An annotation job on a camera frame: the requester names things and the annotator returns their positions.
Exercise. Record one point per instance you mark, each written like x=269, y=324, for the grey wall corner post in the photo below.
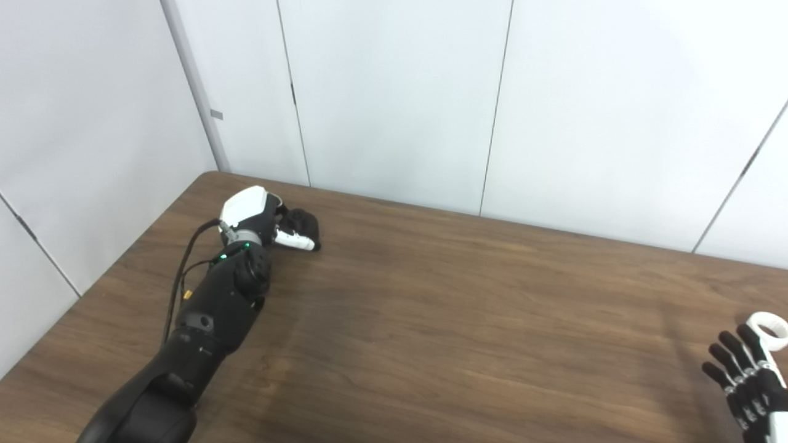
x=197, y=92

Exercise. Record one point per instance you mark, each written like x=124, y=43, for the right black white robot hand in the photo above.
x=763, y=400

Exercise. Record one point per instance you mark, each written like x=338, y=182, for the round black plastic part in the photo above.
x=305, y=224

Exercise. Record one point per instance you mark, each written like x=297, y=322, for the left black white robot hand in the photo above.
x=246, y=206

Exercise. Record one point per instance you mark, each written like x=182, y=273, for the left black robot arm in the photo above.
x=209, y=320

